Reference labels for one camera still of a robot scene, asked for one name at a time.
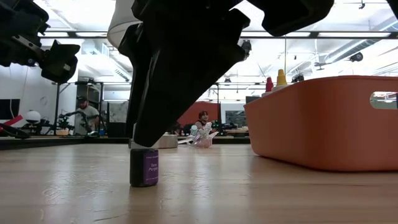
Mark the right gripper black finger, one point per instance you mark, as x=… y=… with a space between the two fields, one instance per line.
x=186 y=77
x=133 y=68

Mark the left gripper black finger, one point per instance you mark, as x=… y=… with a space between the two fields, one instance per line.
x=60 y=62
x=18 y=53

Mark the large dark red coloring bottle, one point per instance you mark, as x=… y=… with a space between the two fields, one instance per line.
x=269 y=84

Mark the large yellow food coloring bottle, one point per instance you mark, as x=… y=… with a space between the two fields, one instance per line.
x=281 y=79

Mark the small purple label dropper bottle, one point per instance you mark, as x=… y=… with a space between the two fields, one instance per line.
x=144 y=168

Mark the orange plastic basket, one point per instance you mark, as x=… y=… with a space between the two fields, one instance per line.
x=311 y=130

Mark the background black robot arm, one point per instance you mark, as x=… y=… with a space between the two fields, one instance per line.
x=70 y=119

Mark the ceiling light strip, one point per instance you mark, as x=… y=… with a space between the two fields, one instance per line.
x=56 y=34
x=298 y=34
x=354 y=34

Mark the orange-red partition panel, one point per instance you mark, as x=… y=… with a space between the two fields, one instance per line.
x=199 y=109

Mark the person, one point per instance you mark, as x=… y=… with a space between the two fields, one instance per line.
x=203 y=119
x=87 y=115

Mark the table lamp with white shade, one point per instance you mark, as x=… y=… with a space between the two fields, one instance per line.
x=121 y=21

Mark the black monitor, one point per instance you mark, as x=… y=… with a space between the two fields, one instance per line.
x=9 y=109

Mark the white dome lamp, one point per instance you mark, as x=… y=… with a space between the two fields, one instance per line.
x=32 y=116

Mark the black office chair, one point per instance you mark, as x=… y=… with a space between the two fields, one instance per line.
x=116 y=129

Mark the black round ceiling fixture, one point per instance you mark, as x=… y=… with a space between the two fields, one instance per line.
x=356 y=57

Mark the black metal rack frame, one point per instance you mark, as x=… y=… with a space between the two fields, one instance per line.
x=57 y=105

